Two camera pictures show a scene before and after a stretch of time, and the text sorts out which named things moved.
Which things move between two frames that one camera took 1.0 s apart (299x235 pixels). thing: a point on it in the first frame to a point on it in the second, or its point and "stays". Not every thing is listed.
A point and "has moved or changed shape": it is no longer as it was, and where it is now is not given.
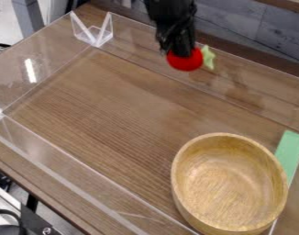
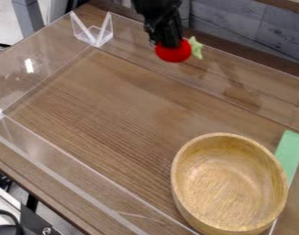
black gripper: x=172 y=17 to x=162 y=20
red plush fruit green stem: x=186 y=63 has moved or changed shape
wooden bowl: x=230 y=184 stays
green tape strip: x=290 y=151 stays
